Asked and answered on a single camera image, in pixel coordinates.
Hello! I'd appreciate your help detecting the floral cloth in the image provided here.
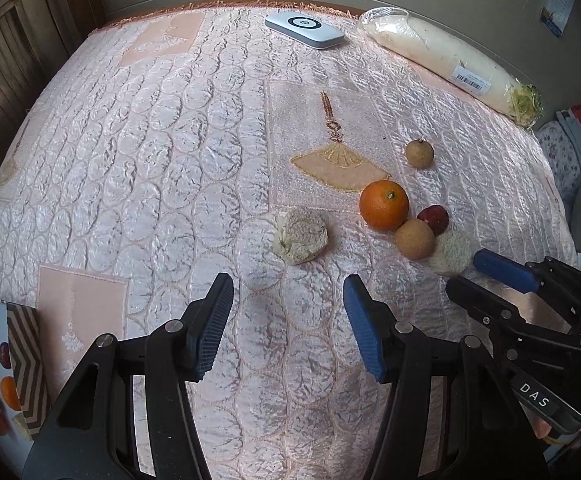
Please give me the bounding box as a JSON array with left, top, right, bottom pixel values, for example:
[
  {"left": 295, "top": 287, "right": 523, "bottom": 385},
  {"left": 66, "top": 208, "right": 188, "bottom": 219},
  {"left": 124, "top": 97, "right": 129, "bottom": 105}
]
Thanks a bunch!
[{"left": 535, "top": 120, "right": 581, "bottom": 206}]

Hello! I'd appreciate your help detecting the grey cloth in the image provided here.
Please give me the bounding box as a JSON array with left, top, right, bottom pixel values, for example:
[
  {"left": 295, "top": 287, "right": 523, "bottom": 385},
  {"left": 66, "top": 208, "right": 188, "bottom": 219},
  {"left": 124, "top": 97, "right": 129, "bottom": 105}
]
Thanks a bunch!
[{"left": 555, "top": 107, "right": 581, "bottom": 171}]

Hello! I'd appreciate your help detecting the small red date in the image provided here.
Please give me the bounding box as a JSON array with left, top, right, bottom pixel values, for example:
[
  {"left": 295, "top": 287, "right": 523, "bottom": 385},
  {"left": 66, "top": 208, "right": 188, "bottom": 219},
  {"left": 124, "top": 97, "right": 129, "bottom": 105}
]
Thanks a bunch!
[{"left": 417, "top": 204, "right": 449, "bottom": 236}]

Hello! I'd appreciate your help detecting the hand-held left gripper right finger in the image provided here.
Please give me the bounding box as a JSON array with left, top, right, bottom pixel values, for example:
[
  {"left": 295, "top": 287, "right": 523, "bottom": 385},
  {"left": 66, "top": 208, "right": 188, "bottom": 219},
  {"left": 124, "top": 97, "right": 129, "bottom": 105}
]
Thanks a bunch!
[{"left": 343, "top": 274, "right": 541, "bottom": 480}]

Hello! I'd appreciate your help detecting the medium longan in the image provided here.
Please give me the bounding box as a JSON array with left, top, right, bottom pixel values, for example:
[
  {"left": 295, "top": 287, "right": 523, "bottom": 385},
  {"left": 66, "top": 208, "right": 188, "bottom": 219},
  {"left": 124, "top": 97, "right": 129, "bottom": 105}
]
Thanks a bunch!
[{"left": 395, "top": 218, "right": 436, "bottom": 261}]

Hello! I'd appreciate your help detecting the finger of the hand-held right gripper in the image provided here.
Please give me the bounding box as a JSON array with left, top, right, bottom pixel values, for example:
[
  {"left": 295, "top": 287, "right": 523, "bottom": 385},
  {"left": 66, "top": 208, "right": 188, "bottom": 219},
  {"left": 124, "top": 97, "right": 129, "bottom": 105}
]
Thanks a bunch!
[
  {"left": 445, "top": 277, "right": 526, "bottom": 333},
  {"left": 473, "top": 249, "right": 581, "bottom": 311}
]

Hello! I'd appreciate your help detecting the wall calendar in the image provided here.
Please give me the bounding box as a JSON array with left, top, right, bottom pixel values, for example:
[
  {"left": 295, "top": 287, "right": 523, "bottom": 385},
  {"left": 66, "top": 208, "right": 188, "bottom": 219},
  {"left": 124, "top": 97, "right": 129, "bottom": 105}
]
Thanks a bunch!
[{"left": 540, "top": 0, "right": 578, "bottom": 38}]

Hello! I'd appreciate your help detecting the white flat charger device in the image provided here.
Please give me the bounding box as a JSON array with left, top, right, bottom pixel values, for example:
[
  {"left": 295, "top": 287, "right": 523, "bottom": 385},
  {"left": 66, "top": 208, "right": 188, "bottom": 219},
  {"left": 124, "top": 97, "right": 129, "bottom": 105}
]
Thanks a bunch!
[{"left": 264, "top": 12, "right": 346, "bottom": 51}]

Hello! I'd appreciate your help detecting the small longan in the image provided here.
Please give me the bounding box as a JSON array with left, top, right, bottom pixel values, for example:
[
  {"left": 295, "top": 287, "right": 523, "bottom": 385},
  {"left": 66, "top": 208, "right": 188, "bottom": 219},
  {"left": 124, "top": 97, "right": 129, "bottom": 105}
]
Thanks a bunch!
[{"left": 404, "top": 139, "right": 435, "bottom": 168}]

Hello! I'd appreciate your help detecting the small orange with stem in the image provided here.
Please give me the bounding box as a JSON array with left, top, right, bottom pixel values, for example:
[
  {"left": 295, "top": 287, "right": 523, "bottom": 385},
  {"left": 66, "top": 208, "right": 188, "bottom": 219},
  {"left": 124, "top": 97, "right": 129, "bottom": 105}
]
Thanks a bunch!
[{"left": 359, "top": 180, "right": 410, "bottom": 231}]

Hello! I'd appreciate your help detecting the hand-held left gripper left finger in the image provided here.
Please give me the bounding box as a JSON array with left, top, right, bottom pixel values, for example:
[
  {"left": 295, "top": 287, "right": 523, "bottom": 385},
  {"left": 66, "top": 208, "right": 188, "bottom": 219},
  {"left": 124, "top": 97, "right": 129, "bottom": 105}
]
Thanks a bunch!
[{"left": 23, "top": 272, "right": 235, "bottom": 480}]

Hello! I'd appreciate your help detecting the striped cardboard box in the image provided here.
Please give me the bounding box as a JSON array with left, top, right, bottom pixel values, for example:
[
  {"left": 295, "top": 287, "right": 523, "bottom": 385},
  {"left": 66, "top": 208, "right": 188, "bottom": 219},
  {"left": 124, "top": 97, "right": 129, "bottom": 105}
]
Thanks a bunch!
[{"left": 0, "top": 287, "right": 51, "bottom": 461}]

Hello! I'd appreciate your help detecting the plastic-wrapped white radish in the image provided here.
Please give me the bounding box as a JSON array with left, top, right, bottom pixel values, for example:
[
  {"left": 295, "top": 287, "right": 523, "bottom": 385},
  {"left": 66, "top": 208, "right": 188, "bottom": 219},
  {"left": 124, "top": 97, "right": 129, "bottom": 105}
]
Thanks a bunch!
[{"left": 359, "top": 6, "right": 543, "bottom": 128}]

